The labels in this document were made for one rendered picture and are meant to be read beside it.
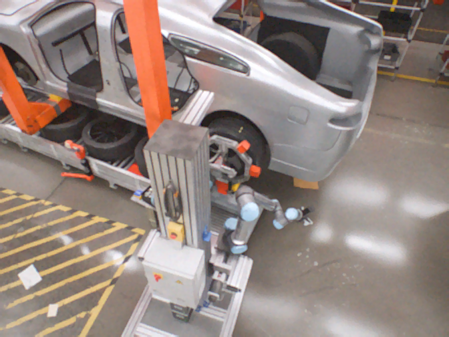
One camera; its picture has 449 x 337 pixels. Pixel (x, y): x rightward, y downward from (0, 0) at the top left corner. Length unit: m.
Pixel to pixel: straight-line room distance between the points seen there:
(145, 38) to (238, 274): 1.83
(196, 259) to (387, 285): 2.22
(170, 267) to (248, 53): 1.76
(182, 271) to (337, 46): 3.26
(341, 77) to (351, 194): 1.47
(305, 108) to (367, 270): 1.86
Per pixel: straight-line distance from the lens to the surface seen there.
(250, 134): 3.07
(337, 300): 3.54
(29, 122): 4.44
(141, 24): 2.39
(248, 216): 2.12
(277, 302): 3.39
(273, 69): 2.78
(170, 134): 1.69
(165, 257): 2.17
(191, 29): 3.05
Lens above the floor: 3.12
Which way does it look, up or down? 46 degrees down
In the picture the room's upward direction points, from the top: 2 degrees clockwise
